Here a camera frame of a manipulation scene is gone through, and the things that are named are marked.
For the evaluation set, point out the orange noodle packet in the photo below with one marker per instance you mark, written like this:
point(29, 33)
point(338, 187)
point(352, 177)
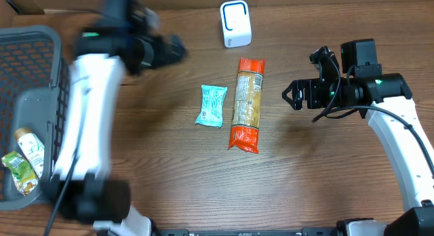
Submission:
point(245, 122)

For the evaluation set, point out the green tea drink pouch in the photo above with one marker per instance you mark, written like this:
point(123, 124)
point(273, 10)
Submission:
point(24, 177)

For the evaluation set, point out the white tube gold cap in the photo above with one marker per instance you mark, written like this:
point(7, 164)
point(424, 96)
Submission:
point(32, 148)

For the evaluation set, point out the teal snack packet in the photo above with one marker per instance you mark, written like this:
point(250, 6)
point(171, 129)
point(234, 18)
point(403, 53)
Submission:
point(212, 106)

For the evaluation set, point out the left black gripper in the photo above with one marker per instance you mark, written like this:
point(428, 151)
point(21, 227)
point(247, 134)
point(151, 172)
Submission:
point(168, 51)

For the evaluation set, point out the grey plastic basket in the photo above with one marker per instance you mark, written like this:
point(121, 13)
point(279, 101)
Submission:
point(34, 89)

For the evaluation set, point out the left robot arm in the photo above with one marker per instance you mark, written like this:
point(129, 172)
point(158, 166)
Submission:
point(121, 42)

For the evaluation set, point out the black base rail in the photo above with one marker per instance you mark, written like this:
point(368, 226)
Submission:
point(307, 231)

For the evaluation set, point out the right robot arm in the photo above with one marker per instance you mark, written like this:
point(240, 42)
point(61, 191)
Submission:
point(357, 84)

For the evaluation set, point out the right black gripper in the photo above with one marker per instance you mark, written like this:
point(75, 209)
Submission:
point(312, 87)

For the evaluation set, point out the white barcode scanner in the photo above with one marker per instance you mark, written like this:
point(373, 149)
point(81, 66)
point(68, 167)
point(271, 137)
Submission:
point(236, 25)

